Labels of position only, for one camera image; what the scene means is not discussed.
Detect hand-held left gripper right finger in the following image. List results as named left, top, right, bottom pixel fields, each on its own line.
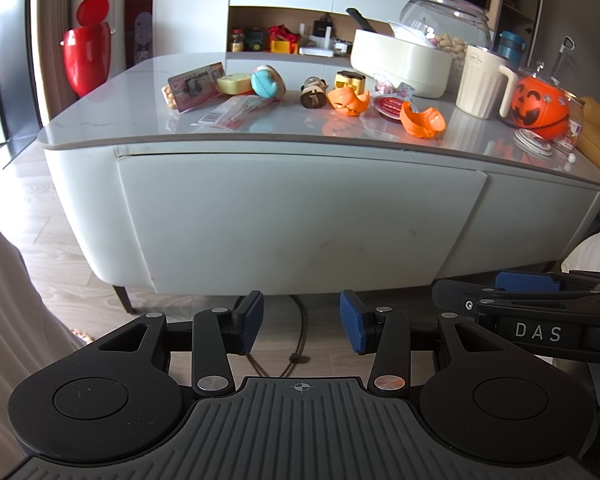
left=340, top=289, right=504, bottom=396

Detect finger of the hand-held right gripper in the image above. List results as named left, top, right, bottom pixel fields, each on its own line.
left=432, top=279, right=600, bottom=328
left=497, top=270, right=600, bottom=292

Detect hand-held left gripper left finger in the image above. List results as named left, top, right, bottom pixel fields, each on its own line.
left=97, top=289, right=265, bottom=397

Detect clear plastic packet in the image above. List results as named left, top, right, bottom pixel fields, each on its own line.
left=190, top=94, right=275, bottom=132

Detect white cloth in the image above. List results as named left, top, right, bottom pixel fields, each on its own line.
left=560, top=220, right=600, bottom=275

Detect round metal lid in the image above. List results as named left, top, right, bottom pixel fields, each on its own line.
left=513, top=127, right=554, bottom=157

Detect clear glass jar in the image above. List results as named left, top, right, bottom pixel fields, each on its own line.
left=555, top=89, right=587, bottom=155

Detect orange pumpkin bucket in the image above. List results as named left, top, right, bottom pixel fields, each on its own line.
left=495, top=62, right=572, bottom=142

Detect orange pumpkin shell half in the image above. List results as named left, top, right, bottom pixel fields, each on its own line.
left=400, top=101, right=447, bottom=139
left=327, top=87, right=371, bottom=118

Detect cream ribbed mug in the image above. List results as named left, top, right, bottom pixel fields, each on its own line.
left=455, top=44, right=519, bottom=120

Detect white coffee table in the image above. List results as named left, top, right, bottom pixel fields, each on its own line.
left=37, top=51, right=600, bottom=316

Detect red label packet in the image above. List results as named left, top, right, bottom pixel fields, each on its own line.
left=372, top=94, right=411, bottom=122

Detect brown small figure toy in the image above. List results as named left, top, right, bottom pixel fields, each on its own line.
left=300, top=77, right=329, bottom=110

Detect cream round box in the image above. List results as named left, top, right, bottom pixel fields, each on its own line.
left=217, top=73, right=253, bottom=96

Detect teal tumbler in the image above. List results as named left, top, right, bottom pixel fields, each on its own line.
left=496, top=30, right=529, bottom=62

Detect teal round toy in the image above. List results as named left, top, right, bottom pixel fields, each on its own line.
left=251, top=64, right=287, bottom=101

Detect person's beige clothing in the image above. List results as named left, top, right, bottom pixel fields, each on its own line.
left=0, top=214, right=86, bottom=480

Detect yellow black toy box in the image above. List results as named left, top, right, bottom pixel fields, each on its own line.
left=334, top=70, right=367, bottom=96

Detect pink printed card packet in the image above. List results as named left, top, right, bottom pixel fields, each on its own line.
left=162, top=61, right=227, bottom=112

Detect white paper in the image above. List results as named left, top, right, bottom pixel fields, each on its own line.
left=387, top=19, right=439, bottom=50

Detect glass jar with dome lid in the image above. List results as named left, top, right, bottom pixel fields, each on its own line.
left=399, top=0, right=492, bottom=63

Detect red yellow toy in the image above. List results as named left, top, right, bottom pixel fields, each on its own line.
left=268, top=23, right=301, bottom=55

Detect black small box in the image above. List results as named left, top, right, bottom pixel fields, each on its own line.
left=313, top=15, right=336, bottom=49

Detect white patterned board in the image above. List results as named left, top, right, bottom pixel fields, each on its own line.
left=131, top=10, right=154, bottom=64

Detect red trash can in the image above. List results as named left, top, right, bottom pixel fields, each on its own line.
left=61, top=0, right=116, bottom=99

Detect black floor cable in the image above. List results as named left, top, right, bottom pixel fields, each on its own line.
left=234, top=294, right=311, bottom=378

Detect cream pot with black handle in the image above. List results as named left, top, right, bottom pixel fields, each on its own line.
left=346, top=7, right=454, bottom=100

